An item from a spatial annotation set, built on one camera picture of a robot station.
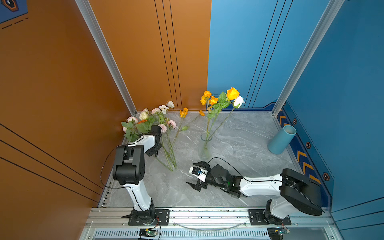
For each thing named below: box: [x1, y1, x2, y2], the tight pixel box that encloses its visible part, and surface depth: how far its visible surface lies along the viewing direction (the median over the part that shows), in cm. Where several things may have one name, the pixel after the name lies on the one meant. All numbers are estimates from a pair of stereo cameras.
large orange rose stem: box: [207, 87, 240, 141], surface depth 74 cm
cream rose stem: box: [139, 107, 149, 120], surface depth 111 cm
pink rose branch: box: [121, 116, 141, 142], surface depth 108 cm
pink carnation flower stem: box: [157, 120, 177, 172], surface depth 101 cm
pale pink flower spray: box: [151, 100, 175, 116], surface depth 118 cm
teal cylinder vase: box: [267, 125, 297, 155], surface depth 91 cm
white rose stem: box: [207, 95, 245, 142], surface depth 71 cm
